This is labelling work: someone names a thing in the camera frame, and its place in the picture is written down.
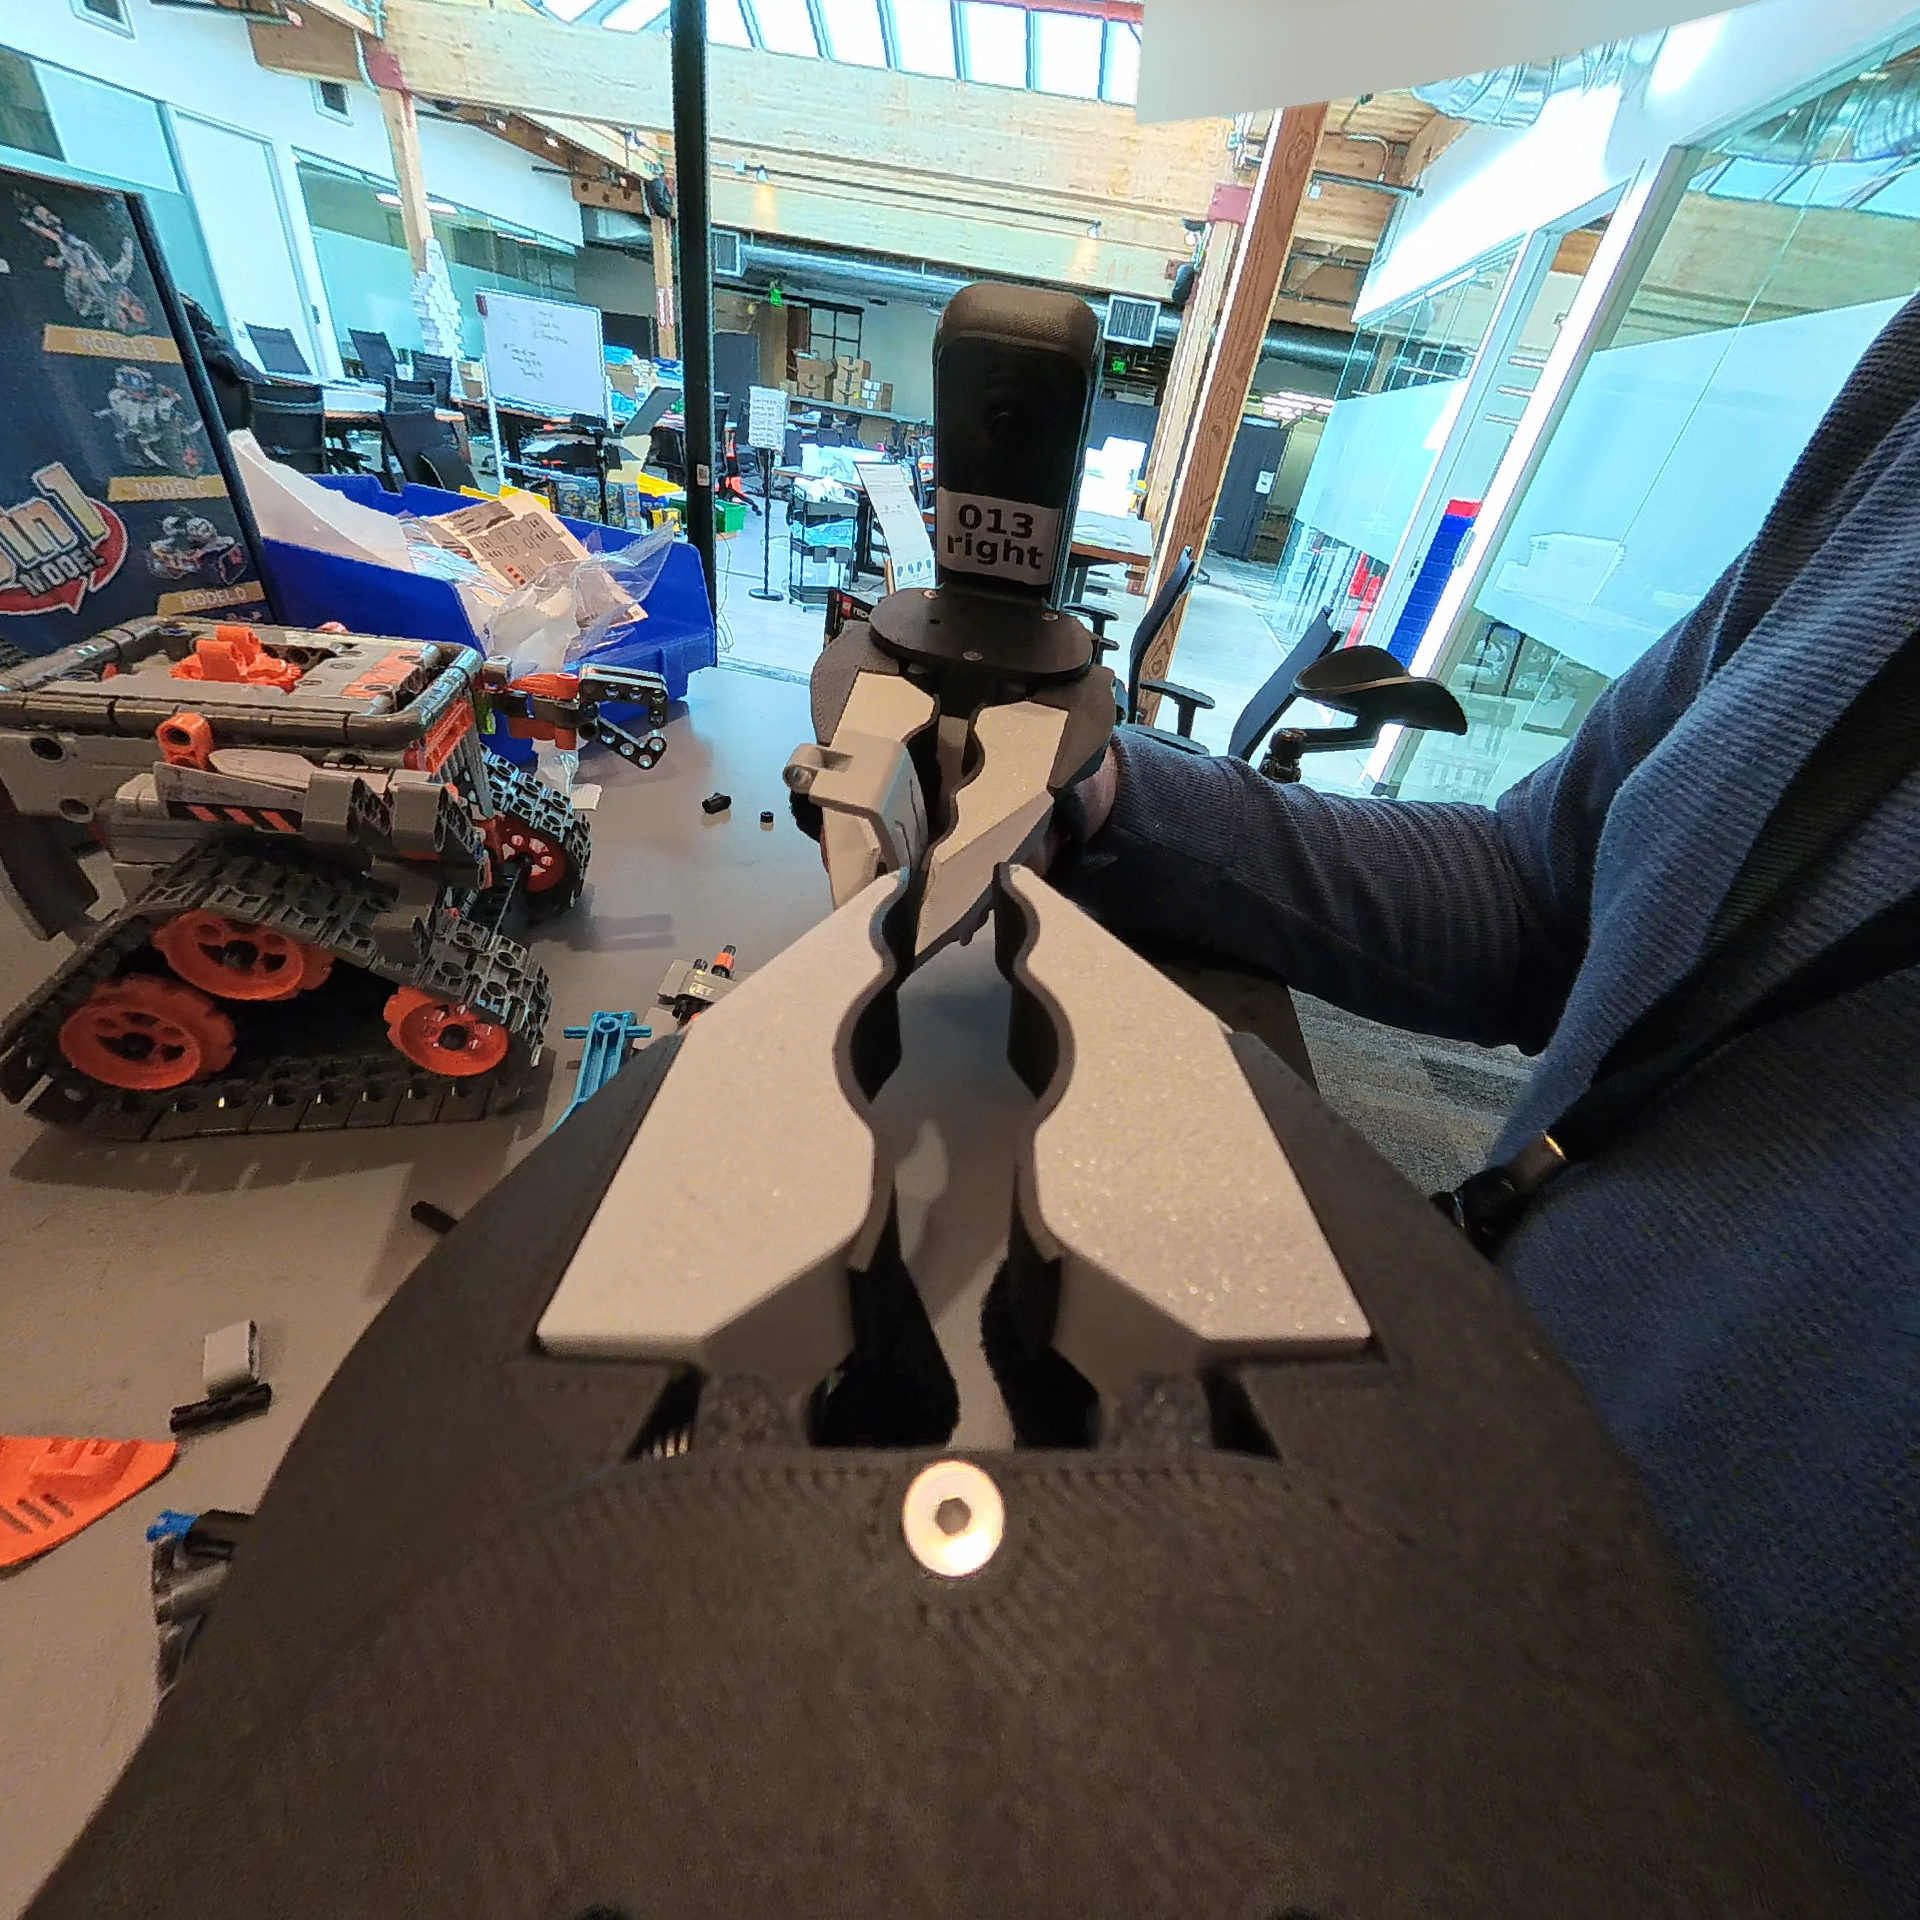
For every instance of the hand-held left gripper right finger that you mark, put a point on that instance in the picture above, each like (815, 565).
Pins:
(1200, 1201)

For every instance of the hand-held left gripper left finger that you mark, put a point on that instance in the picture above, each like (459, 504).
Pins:
(705, 1201)

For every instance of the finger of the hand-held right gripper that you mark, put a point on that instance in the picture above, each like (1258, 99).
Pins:
(1003, 781)
(883, 705)

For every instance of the person's right forearm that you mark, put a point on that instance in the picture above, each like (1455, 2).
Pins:
(1275, 869)

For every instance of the black elbow connector blue pin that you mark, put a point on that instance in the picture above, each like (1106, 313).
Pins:
(194, 1538)

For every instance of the blue brick separator tool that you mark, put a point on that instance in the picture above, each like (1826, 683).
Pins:
(599, 1049)

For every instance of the black office chair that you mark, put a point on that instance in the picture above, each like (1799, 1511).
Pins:
(1382, 681)
(1162, 629)

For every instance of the blue storage bin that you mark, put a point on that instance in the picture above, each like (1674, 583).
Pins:
(662, 599)

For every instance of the white paper sign on stand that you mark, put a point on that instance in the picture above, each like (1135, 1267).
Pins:
(764, 417)

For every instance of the black badge reel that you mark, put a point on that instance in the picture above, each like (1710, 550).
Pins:
(1476, 1201)

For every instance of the black pole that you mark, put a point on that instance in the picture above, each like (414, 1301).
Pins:
(691, 271)

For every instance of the clear plastic bags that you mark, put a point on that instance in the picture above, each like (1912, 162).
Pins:
(494, 569)

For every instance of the whiteboard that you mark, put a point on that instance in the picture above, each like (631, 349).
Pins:
(540, 353)

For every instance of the tracked toy robot vehicle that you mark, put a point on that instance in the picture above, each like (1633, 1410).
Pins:
(300, 902)

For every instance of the person's blue-clothed body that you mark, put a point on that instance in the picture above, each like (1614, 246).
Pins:
(1724, 1201)

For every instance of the black pin connector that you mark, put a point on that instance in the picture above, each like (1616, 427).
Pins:
(219, 1406)

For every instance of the grey axle connector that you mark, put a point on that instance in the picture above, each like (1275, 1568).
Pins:
(182, 1606)

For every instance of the orange plastic panel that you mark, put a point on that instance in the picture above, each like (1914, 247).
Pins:
(66, 1485)

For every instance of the robot kit box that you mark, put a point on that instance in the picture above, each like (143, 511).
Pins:
(105, 421)

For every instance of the grey bracket with orange bushes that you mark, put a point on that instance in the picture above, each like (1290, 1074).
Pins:
(705, 975)

